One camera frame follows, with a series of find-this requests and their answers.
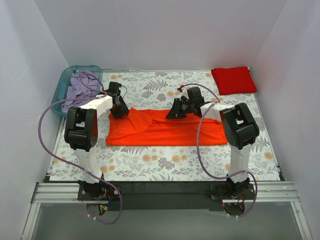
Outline aluminium rail frame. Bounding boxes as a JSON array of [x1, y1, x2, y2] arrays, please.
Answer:
[[22, 181, 312, 240]]

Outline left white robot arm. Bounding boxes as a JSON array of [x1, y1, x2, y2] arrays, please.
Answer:
[[64, 81, 130, 200]]

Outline orange t shirt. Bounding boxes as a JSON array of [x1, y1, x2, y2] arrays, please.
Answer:
[[105, 107, 228, 147]]

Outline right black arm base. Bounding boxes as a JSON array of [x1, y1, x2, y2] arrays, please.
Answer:
[[205, 177, 256, 200]]

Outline crumpled lavender t shirt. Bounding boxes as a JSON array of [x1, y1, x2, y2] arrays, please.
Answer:
[[61, 70, 101, 113]]

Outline teal plastic bin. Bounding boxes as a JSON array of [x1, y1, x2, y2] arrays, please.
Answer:
[[51, 65, 103, 104]]

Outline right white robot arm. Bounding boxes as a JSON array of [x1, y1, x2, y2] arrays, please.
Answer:
[[166, 86, 260, 199]]

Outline folded red t shirt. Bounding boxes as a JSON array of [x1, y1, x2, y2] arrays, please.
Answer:
[[211, 66, 257, 96]]

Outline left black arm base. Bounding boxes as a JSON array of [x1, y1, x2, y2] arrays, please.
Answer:
[[77, 180, 122, 201]]

